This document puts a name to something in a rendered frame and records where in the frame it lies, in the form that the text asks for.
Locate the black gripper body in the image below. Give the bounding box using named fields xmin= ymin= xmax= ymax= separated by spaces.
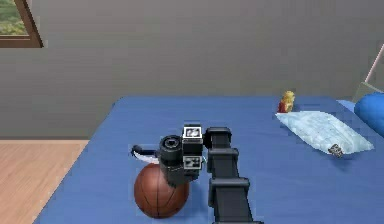
xmin=158 ymin=134 xmax=198 ymax=188

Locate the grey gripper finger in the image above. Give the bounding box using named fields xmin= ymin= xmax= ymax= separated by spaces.
xmin=130 ymin=144 xmax=161 ymax=165

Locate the brown basketball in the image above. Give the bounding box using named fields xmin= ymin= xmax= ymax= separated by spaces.
xmin=133 ymin=162 xmax=190 ymax=220

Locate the blue bed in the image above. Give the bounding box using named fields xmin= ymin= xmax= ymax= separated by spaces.
xmin=33 ymin=95 xmax=384 ymax=224

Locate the yellow and red toy figure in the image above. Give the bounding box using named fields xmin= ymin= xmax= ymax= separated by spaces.
xmin=277 ymin=90 xmax=296 ymax=114

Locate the pale blue pillow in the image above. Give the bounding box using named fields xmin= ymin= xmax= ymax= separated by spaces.
xmin=275 ymin=110 xmax=375 ymax=156

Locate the small grey metal object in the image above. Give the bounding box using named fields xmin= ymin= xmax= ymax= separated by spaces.
xmin=327 ymin=143 xmax=344 ymax=158

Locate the brown framed window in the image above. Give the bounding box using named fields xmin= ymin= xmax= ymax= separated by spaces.
xmin=0 ymin=0 xmax=44 ymax=49

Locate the bright blue pillow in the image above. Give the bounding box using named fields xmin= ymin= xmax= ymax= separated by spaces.
xmin=353 ymin=92 xmax=384 ymax=138

